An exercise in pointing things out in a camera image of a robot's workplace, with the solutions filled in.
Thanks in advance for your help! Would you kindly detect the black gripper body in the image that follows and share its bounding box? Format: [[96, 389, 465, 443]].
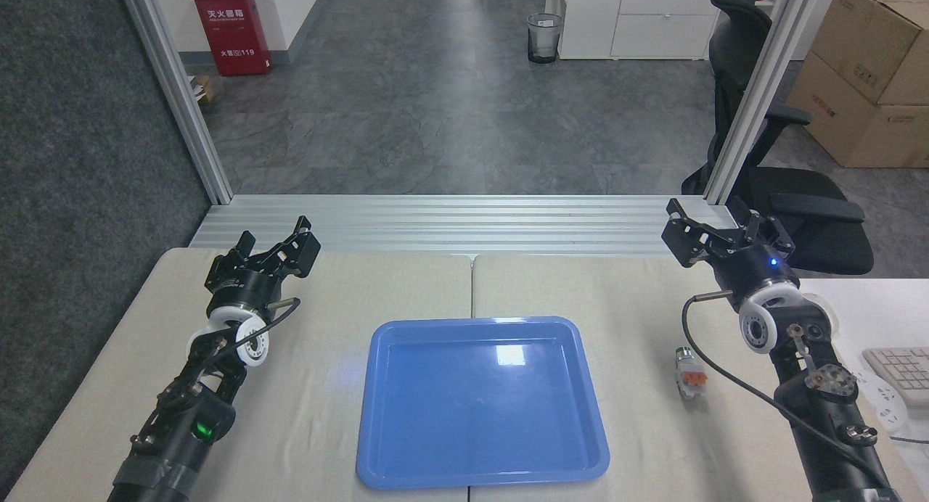
[[207, 267, 287, 318], [714, 245, 801, 311]]

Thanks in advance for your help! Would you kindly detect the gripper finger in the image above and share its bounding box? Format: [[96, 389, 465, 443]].
[[729, 195, 796, 258], [205, 231, 257, 288], [253, 215, 322, 279], [660, 197, 738, 269]]

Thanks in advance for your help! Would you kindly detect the switch part with orange block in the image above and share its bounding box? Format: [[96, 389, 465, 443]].
[[673, 347, 709, 402]]

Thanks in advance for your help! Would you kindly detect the blue plastic tray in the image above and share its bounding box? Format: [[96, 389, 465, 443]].
[[356, 316, 610, 488]]

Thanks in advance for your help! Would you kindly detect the black office chair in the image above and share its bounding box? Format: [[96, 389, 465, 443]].
[[681, 0, 875, 276]]

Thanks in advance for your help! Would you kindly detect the large cardboard box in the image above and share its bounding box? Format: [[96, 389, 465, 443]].
[[786, 51, 929, 169]]

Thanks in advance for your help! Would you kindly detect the white keyboard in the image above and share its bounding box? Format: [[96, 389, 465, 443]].
[[862, 347, 929, 408]]

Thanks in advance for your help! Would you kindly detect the white power strip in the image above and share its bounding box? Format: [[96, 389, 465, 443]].
[[851, 368, 909, 435]]

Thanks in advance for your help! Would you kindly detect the small cardboard box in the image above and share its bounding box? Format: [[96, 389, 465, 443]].
[[809, 0, 929, 107]]

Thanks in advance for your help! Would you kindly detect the white drawer cabinet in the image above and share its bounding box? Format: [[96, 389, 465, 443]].
[[544, 0, 727, 61]]

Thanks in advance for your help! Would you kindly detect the red fire extinguisher box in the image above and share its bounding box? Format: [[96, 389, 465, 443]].
[[191, 0, 273, 77]]

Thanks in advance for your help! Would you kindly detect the grey mesh trash bin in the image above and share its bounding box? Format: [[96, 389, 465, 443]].
[[526, 13, 565, 65]]

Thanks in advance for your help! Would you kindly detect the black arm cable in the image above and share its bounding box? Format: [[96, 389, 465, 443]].
[[210, 297, 302, 359], [681, 290, 883, 481]]

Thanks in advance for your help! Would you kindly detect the silver aluminium post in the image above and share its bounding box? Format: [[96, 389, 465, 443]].
[[116, 0, 234, 205], [704, 0, 828, 205]]

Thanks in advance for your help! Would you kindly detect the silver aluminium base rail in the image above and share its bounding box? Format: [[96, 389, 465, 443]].
[[189, 194, 742, 260]]

